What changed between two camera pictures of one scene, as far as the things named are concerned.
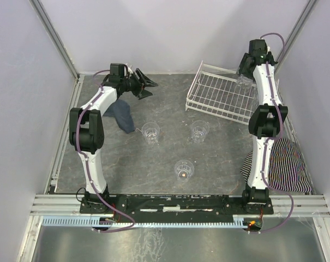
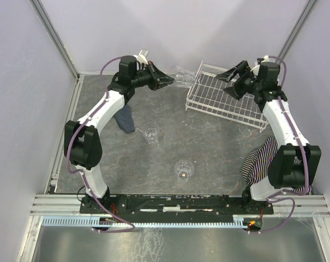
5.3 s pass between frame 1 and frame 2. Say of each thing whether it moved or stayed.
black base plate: stayed
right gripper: moved
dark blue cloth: stayed
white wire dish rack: stayed
